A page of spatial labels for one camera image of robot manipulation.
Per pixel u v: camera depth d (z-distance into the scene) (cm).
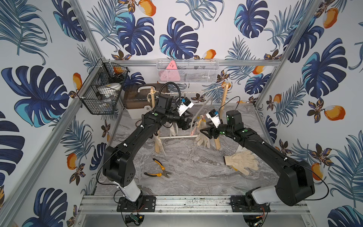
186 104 67
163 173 84
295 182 42
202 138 96
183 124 69
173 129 88
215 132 72
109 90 80
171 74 90
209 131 72
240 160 89
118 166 44
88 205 76
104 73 93
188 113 78
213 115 70
